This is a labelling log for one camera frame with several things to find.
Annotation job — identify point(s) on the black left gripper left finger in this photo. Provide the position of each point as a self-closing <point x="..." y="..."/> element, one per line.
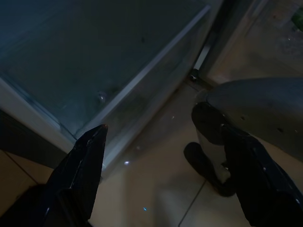
<point x="85" y="165"/>

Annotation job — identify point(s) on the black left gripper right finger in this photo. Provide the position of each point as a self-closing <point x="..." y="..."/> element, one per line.
<point x="260" y="179"/>

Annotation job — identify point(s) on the stainless steel fridge body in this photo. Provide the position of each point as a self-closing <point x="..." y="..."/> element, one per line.
<point x="14" y="132"/>

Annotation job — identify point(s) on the clear fridge crisper drawer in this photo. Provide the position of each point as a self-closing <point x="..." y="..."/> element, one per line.
<point x="94" y="59"/>

